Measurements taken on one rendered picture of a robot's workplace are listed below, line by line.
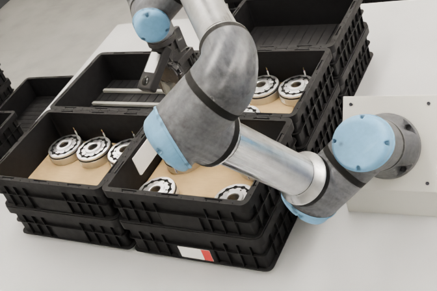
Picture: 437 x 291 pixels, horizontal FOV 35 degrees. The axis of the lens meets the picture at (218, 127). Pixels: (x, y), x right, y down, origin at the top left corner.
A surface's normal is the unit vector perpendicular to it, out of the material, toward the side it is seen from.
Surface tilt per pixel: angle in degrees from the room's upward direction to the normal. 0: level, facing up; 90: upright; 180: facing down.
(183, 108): 49
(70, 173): 0
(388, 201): 90
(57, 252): 0
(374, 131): 42
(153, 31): 91
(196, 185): 0
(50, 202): 90
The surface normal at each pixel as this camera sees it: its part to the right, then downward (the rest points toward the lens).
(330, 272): -0.29, -0.77
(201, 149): 0.36, 0.69
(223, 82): 0.11, -0.05
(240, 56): 0.40, -0.41
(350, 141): -0.37, -0.15
